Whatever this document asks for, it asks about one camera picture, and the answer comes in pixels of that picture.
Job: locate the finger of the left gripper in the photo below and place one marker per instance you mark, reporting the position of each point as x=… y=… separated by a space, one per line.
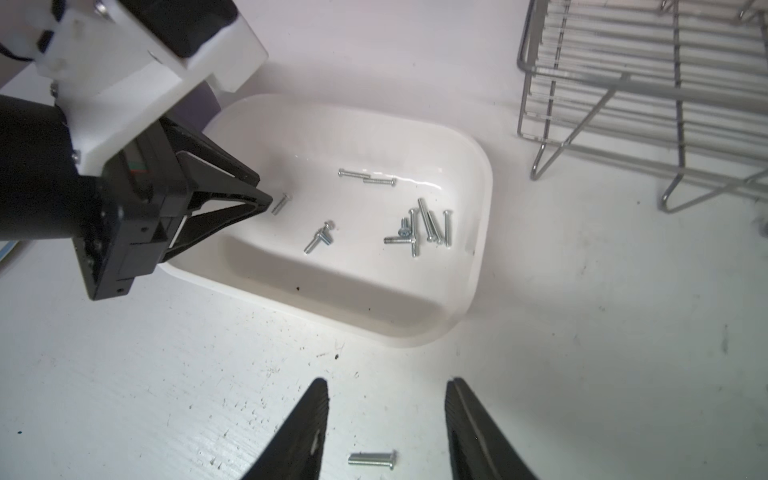
x=184 y=137
x=217 y=200

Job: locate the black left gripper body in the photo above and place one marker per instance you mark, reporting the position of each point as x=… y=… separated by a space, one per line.
x=140 y=198

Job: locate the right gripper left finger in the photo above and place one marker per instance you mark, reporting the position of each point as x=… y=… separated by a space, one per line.
x=296 y=450

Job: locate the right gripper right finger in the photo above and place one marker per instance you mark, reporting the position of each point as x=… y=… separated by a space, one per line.
x=477 y=447

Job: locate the short screw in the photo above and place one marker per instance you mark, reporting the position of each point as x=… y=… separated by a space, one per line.
x=398 y=240
x=280 y=204

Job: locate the lone screw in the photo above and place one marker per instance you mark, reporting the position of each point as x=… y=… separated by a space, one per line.
x=353 y=174

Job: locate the small screw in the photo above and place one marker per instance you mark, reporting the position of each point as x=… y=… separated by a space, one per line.
x=405 y=230

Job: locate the long screw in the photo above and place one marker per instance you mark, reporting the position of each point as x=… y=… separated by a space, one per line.
x=448 y=228

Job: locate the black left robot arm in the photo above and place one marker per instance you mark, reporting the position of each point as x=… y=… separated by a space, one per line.
x=42 y=198

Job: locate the white storage box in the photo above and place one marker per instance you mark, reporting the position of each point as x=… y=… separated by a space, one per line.
x=358 y=283

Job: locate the purple mug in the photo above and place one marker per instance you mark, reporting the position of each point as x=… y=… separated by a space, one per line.
x=197 y=108

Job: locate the metal dish rack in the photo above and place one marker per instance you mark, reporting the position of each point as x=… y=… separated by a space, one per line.
x=672 y=88

